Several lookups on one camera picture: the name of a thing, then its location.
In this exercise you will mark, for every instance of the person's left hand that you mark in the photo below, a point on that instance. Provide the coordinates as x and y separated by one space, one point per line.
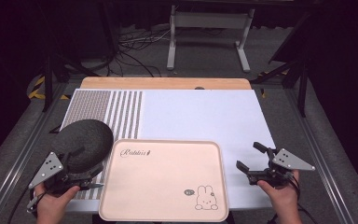
54 203

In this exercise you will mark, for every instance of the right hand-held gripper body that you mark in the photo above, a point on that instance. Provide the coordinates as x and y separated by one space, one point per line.
281 168

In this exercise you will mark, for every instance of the white metal stand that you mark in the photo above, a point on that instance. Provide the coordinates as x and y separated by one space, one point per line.
209 20

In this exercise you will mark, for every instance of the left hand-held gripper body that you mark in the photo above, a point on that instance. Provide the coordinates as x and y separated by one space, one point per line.
48 168

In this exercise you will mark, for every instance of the aluminium rail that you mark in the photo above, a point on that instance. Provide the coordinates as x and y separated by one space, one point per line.
320 155
15 161

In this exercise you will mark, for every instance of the dark grey felt hat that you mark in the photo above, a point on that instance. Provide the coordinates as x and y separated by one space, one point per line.
84 143

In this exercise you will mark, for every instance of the black metal stand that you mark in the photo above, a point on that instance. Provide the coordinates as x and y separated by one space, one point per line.
48 81
301 77

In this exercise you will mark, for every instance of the white mat with striped part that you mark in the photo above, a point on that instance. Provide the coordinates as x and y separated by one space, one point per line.
199 118

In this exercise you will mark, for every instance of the yellow and black floor tape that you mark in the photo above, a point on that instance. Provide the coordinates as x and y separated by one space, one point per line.
38 88

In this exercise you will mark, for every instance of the pink tray with rabbit print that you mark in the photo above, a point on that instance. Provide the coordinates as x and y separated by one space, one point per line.
163 183

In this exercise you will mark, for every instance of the person's right hand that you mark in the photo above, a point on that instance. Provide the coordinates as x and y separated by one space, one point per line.
279 196

